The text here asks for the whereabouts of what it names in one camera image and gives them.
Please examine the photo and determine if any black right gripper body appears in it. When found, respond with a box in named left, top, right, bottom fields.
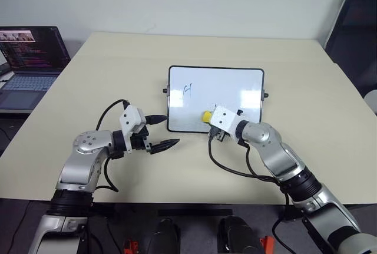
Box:
left=207, top=127, right=234, bottom=143

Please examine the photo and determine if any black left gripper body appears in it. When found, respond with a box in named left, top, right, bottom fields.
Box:
left=130, top=126, right=152, bottom=151

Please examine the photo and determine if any yellow whiteboard eraser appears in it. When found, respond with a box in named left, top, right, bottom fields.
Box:
left=201, top=110, right=215, bottom=126

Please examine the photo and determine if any black framed whiteboard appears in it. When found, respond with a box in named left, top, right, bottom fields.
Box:
left=162, top=65, right=270, bottom=134

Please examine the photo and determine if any dark rounded shape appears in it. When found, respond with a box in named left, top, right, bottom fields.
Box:
left=218, top=215, right=263, bottom=254
left=146, top=217, right=181, bottom=254

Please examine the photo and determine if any orange red clamp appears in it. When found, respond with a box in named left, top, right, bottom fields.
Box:
left=123, top=238, right=140, bottom=254
left=260, top=235, right=272, bottom=254

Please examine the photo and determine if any grey open laptop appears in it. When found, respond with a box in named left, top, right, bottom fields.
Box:
left=0, top=25, right=72, bottom=114

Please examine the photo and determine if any grey rounded object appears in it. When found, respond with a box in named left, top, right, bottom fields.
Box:
left=363, top=88, right=377, bottom=115

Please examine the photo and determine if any black office chair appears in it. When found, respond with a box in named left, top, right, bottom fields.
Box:
left=323, top=0, right=377, bottom=99

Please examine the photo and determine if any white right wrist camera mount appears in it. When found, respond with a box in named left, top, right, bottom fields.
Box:
left=208, top=105, right=246, bottom=140

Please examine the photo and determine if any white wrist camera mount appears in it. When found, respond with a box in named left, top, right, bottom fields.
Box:
left=118, top=105, right=147, bottom=152
left=208, top=105, right=246, bottom=140

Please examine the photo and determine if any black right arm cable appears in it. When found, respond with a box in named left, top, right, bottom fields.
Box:
left=207, top=138, right=284, bottom=184

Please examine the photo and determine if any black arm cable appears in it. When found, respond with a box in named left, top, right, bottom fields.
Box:
left=207, top=138, right=284, bottom=184
left=93, top=98, right=131, bottom=193

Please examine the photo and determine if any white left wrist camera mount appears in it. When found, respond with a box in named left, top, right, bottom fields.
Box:
left=118, top=105, right=147, bottom=152

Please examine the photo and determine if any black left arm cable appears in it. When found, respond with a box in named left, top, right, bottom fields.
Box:
left=93, top=98, right=131, bottom=193

